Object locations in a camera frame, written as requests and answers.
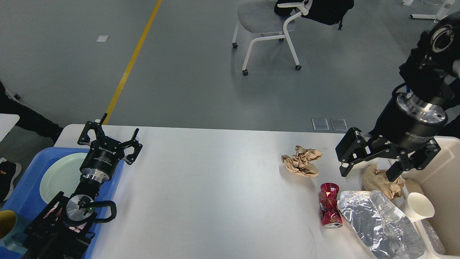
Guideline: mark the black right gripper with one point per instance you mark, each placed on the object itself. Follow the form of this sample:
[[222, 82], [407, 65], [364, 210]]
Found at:
[[404, 131]]

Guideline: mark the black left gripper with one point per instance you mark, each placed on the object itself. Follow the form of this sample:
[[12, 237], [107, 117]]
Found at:
[[102, 160]]

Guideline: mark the light green plate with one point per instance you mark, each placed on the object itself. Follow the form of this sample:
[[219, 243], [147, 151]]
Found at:
[[64, 175]]

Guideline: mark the foil piece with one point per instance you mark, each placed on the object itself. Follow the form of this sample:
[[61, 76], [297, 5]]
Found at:
[[381, 226]]

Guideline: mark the brown napkin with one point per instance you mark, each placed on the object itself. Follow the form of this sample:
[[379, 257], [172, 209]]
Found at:
[[301, 162]]

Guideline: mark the aluminium foil sheet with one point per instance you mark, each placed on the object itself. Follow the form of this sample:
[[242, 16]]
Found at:
[[433, 237]]

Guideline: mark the teal mug yellow inside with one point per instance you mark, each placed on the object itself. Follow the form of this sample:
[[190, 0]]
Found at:
[[12, 227]]

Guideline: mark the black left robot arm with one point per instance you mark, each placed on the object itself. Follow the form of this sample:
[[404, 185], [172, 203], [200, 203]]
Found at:
[[62, 229]]

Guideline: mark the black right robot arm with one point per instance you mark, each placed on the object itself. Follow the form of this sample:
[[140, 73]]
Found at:
[[435, 57]]

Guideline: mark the white paper cup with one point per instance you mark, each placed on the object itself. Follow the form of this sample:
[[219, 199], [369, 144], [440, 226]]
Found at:
[[417, 207], [360, 165]]

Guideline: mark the beige plastic bin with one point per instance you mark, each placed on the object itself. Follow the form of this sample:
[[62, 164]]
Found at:
[[440, 182]]

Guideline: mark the red small packet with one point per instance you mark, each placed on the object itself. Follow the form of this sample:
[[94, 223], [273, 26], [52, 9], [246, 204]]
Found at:
[[328, 200]]

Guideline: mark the person dark clothing left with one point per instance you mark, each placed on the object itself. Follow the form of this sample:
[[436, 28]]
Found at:
[[29, 120]]

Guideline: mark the blue plastic tray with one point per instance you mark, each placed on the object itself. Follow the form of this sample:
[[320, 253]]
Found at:
[[26, 199]]

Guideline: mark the black backpack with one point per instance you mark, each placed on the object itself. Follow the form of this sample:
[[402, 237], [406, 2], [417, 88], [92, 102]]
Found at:
[[329, 12]]

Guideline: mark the white stand base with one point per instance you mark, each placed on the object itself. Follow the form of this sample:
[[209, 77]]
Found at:
[[426, 9]]

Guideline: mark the white grey office chair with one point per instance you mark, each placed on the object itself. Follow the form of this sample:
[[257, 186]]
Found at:
[[258, 17]]

